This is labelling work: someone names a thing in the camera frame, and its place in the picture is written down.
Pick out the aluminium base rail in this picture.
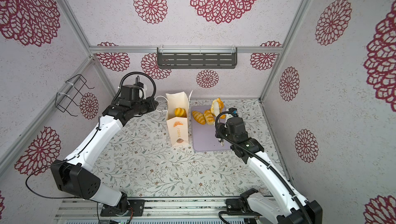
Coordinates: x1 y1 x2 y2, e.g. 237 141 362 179
54 197 310 224

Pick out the black wire wall basket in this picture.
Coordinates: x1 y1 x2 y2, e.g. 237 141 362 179
54 74 94 117

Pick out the lilac plastic tray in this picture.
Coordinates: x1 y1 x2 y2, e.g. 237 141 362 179
191 118 231 152

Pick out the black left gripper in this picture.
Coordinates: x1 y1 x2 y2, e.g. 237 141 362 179
132 96 159 116

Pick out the round orange bun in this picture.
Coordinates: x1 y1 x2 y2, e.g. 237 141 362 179
210 98 224 117

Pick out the striped bread roll left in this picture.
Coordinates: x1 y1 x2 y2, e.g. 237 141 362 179
192 111 206 125

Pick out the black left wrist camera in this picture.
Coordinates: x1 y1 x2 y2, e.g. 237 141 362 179
119 83 146 108

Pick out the grey metal wall shelf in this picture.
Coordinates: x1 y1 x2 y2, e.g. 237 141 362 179
157 47 238 69

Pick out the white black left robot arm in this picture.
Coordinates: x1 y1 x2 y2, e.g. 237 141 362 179
50 98 159 216

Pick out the cream paper bread bag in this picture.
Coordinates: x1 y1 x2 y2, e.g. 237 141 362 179
155 92 192 147

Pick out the yellow ridged bun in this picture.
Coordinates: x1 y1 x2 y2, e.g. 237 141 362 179
174 107 187 118

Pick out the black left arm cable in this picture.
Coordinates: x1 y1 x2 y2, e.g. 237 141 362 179
25 71 157 200

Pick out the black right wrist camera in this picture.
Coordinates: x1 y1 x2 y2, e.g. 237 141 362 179
225 107 249 144

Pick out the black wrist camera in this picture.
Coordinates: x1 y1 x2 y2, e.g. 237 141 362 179
119 83 146 108
225 107 249 144

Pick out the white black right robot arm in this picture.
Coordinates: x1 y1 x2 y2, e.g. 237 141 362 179
210 100 323 224

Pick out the black corrugated right cable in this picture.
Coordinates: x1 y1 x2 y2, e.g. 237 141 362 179
214 111 313 224

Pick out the small bread roll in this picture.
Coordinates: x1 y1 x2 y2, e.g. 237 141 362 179
204 110 215 125

